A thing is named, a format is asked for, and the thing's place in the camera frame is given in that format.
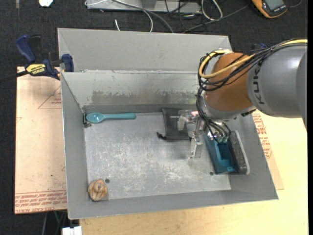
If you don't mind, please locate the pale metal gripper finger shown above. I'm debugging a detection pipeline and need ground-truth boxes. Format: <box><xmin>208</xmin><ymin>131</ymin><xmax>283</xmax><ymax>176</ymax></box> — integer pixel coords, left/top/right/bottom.
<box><xmin>178</xmin><ymin>109</ymin><xmax>197</xmax><ymax>132</ymax></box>
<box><xmin>187</xmin><ymin>143</ymin><xmax>204</xmax><ymax>160</ymax></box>

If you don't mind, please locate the grey metal bin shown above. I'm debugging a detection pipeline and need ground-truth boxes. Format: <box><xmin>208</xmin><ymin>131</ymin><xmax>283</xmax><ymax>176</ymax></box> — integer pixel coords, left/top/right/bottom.
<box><xmin>57</xmin><ymin>27</ymin><xmax>279</xmax><ymax>220</ymax></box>

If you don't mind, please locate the grey flat sponge block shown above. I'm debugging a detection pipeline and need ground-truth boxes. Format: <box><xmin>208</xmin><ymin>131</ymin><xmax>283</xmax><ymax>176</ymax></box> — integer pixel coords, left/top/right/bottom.
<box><xmin>225</xmin><ymin>130</ymin><xmax>251</xmax><ymax>176</ymax></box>

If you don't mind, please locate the brown cardboard board red print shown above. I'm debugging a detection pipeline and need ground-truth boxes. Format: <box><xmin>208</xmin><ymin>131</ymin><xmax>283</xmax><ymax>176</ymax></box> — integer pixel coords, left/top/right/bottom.
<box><xmin>14</xmin><ymin>66</ymin><xmax>285</xmax><ymax>215</ymax></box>

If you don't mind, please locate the orange-brown round toy pumpkin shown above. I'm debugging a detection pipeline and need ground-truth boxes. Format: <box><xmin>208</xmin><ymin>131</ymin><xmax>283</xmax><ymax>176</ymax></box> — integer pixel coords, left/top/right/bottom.
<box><xmin>88</xmin><ymin>179</ymin><xmax>109</xmax><ymax>202</ymax></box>

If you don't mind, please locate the light blue plastic spoon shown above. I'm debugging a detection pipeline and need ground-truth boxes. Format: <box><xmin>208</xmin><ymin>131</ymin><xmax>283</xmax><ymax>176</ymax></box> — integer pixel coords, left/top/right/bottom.
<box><xmin>85</xmin><ymin>112</ymin><xmax>137</xmax><ymax>125</ymax></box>

